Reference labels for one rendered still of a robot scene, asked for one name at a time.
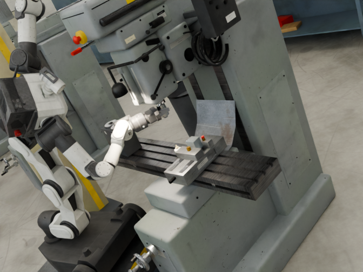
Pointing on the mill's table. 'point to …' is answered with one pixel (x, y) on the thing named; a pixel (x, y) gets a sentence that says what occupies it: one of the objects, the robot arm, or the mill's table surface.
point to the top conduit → (122, 12)
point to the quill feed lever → (165, 69)
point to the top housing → (81, 16)
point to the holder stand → (129, 146)
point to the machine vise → (197, 167)
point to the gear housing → (133, 31)
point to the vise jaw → (195, 153)
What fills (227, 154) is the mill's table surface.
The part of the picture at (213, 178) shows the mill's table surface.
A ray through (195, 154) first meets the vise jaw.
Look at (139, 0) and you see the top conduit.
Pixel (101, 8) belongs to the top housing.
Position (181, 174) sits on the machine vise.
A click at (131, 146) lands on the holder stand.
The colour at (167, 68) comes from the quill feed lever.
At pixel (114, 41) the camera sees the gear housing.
